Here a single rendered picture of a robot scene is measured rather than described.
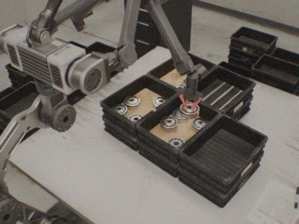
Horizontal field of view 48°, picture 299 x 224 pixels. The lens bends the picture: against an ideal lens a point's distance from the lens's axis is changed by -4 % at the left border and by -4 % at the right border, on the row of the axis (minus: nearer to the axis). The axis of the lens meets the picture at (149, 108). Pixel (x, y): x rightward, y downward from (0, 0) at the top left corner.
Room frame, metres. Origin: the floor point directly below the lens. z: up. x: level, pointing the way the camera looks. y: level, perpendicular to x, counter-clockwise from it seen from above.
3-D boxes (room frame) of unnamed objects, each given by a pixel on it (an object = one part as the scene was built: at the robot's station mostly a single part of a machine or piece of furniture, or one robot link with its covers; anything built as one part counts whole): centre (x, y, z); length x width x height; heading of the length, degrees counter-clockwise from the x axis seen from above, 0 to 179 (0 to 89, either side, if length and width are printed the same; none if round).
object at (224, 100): (1.74, -0.44, 0.87); 0.40 x 0.30 x 0.11; 136
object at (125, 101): (1.71, 0.11, 0.86); 0.10 x 0.10 x 0.01
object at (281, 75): (2.46, -1.11, 0.37); 0.40 x 0.30 x 0.45; 52
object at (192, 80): (1.41, -0.21, 1.23); 0.07 x 0.06 x 0.07; 141
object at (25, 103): (2.12, 0.98, 0.37); 0.40 x 0.30 x 0.45; 142
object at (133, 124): (1.66, 0.05, 0.92); 0.40 x 0.30 x 0.02; 136
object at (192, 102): (1.39, -0.21, 1.10); 0.07 x 0.07 x 0.09; 45
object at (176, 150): (1.45, -0.16, 0.92); 0.40 x 0.30 x 0.02; 136
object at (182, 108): (1.40, -0.21, 1.04); 0.10 x 0.10 x 0.01
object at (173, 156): (1.45, -0.16, 0.87); 0.40 x 0.30 x 0.11; 136
